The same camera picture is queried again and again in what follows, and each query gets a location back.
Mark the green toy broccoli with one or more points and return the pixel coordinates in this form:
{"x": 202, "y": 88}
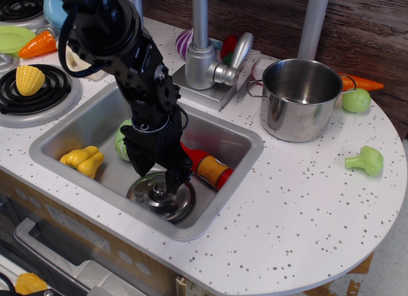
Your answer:
{"x": 369, "y": 159}

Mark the green toy cabbage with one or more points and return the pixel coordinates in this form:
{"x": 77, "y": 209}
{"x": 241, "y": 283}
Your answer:
{"x": 120, "y": 146}

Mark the blue toy bowl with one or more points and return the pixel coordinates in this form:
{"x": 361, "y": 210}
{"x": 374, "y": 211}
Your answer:
{"x": 54, "y": 13}

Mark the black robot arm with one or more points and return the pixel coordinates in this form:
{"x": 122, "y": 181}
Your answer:
{"x": 109, "y": 36}

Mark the purple striped toy onion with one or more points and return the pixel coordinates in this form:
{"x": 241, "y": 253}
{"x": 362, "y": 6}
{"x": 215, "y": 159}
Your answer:
{"x": 183, "y": 41}

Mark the cream toy milk jug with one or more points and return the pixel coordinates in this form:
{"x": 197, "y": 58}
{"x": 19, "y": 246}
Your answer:
{"x": 75, "y": 63}

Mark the front left stove burner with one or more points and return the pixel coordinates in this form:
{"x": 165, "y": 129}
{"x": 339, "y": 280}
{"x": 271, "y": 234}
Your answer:
{"x": 59, "y": 94}

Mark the silver toy faucet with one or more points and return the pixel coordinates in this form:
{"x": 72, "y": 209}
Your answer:
{"x": 203, "y": 79}

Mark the steel pot lid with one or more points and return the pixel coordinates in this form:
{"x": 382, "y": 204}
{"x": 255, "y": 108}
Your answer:
{"x": 150, "y": 193}

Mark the red toy ketchup bottle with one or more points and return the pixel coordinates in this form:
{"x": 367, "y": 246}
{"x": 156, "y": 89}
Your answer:
{"x": 208, "y": 167}

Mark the yellow toy on floor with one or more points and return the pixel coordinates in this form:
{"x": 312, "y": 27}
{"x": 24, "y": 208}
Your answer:
{"x": 29, "y": 283}

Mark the yellow toy corn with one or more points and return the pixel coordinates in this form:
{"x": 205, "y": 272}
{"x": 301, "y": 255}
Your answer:
{"x": 29, "y": 80}

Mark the red toy pepper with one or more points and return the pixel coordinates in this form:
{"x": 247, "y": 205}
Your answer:
{"x": 228, "y": 48}

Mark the green toy plate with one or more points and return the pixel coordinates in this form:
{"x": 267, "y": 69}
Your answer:
{"x": 14, "y": 38}

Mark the stainless steel pot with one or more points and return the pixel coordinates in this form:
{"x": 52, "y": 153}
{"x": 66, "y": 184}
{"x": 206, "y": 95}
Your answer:
{"x": 298, "y": 97}

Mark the toy oven door handle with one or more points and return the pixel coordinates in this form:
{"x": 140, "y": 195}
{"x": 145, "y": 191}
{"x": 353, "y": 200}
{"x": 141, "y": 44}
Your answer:
{"x": 60, "y": 258}

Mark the orange toy carrot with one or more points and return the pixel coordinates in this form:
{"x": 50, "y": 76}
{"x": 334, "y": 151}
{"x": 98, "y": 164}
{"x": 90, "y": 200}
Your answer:
{"x": 43, "y": 43}
{"x": 351, "y": 82}

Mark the orange toy carrot right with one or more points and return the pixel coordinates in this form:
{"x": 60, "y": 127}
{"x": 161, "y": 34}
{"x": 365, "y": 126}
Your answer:
{"x": 351, "y": 82}

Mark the grey toy sink basin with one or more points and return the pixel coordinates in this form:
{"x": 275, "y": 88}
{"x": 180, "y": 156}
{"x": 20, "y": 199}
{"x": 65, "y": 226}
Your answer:
{"x": 96, "y": 123}

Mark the yellow toy bell pepper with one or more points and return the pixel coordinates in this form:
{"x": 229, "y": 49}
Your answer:
{"x": 86, "y": 160}

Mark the stove burner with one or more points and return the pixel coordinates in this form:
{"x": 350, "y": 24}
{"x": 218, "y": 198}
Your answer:
{"x": 59, "y": 94}
{"x": 23, "y": 13}

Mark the orange toy carrot left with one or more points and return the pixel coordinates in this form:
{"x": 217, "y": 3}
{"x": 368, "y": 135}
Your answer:
{"x": 43, "y": 43}

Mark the pink white toy slice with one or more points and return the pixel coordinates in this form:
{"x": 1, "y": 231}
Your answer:
{"x": 259, "y": 67}

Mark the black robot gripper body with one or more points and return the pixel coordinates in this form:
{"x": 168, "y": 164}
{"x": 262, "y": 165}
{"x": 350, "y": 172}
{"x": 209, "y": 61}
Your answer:
{"x": 162, "y": 145}

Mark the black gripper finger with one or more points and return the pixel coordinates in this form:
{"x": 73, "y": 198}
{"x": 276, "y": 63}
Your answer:
{"x": 174, "y": 178}
{"x": 139, "y": 160}

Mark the grey right support post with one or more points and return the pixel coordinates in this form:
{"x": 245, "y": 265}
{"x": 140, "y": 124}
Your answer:
{"x": 311, "y": 30}

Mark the green toy apple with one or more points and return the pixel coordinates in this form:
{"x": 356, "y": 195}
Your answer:
{"x": 357, "y": 101}

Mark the back left stove burner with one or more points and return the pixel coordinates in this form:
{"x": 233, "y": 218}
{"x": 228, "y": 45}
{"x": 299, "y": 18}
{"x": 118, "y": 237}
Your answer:
{"x": 23, "y": 13}

